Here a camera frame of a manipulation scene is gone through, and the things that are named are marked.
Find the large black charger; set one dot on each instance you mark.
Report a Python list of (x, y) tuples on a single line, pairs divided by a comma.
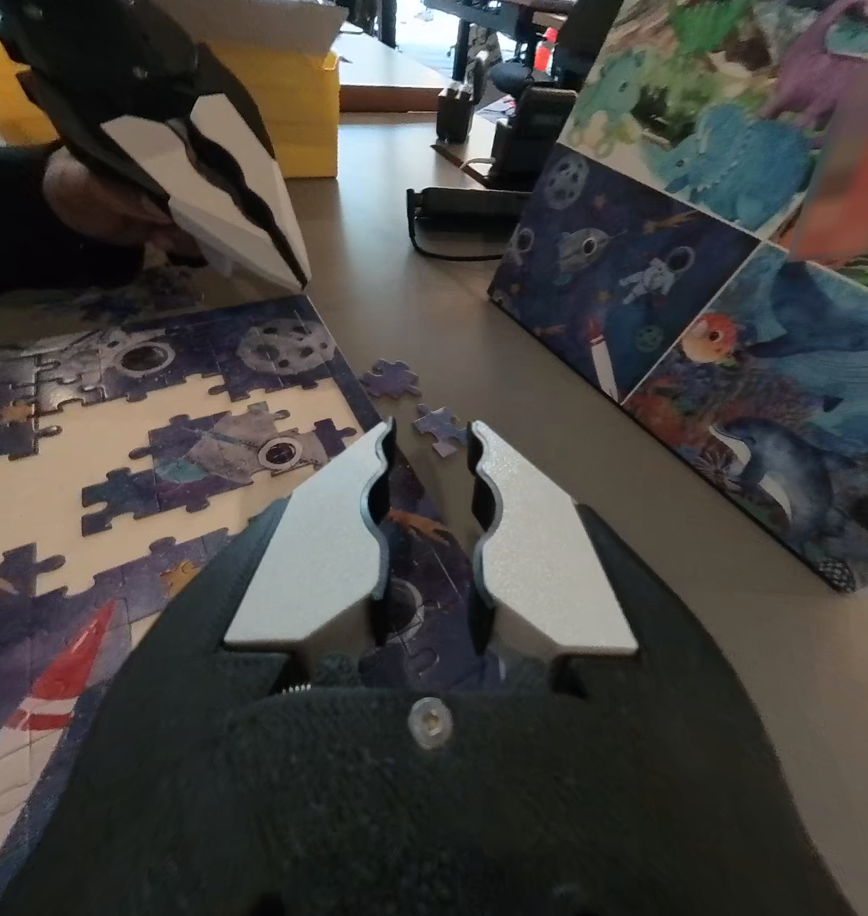
[(534, 136)]

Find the person's left hand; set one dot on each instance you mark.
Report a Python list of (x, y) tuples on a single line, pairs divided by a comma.
[(97, 200)]

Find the small black charger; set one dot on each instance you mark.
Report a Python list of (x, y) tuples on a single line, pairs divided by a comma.
[(454, 111)]

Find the yellow box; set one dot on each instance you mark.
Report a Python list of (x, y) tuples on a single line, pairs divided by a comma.
[(305, 121)]

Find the dark desk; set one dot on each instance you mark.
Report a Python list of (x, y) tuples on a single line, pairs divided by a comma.
[(464, 50)]

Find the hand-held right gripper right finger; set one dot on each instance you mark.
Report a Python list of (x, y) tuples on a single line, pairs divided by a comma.
[(548, 572)]

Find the black bar device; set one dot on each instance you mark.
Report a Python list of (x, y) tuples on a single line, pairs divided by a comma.
[(469, 207)]

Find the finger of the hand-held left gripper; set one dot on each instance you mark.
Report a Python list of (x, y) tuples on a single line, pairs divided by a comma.
[(244, 150), (190, 193)]

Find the colourful printed puzzle box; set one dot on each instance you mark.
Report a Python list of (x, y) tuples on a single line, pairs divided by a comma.
[(620, 286)]

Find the blue jigsaw puzzle piece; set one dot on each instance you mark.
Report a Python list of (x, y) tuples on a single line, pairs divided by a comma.
[(391, 379), (437, 428)]

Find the space jigsaw puzzle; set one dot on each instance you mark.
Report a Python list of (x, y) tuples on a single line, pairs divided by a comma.
[(140, 494)]

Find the person's left forearm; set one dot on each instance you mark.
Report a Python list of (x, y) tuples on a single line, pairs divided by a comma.
[(11, 236)]

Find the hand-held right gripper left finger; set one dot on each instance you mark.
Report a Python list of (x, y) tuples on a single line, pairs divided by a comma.
[(312, 558)]

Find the wooden table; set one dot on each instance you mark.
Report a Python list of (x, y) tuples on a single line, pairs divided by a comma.
[(383, 71)]

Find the black office chair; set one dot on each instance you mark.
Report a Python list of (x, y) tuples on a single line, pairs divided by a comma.
[(584, 43)]

